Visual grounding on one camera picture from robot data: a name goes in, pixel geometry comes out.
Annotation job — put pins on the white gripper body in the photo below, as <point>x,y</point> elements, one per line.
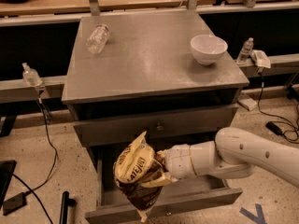
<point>177,162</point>

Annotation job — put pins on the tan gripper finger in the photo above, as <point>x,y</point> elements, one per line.
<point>161,181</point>

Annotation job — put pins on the brown yellow chip bag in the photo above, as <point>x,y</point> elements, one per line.
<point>138,163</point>

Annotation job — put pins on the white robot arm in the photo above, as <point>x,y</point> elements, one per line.
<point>231,155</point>

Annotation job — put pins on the open middle drawer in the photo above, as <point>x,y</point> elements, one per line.
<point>184,196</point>

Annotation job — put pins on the upper grey drawer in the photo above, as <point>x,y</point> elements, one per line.
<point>108,131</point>

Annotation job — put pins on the grey drawer cabinet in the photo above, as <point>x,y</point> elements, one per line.
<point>147,66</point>

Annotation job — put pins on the grey block on floor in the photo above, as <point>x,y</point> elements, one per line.
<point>247,102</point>

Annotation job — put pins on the black power adapter right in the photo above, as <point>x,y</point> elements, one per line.
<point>274,128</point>

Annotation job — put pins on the black power adapter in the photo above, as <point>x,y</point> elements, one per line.
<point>274,128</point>
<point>14,203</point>

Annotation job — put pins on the white ceramic bowl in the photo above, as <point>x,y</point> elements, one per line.
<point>207,49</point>

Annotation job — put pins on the clear plastic bottle on cabinet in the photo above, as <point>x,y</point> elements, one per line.
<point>98,38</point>

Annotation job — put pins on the black power adapter left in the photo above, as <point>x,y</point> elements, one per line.
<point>14,203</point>

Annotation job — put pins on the wooden table left background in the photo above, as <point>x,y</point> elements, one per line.
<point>34,7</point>

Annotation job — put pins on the black post on floor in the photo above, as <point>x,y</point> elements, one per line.
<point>65,204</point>

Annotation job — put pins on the white packet on right rail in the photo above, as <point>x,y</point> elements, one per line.
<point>260,58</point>

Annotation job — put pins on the small water bottle right rail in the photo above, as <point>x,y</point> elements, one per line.
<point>245,51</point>

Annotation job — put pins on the clear bottle on left rail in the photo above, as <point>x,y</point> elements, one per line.
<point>31,76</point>

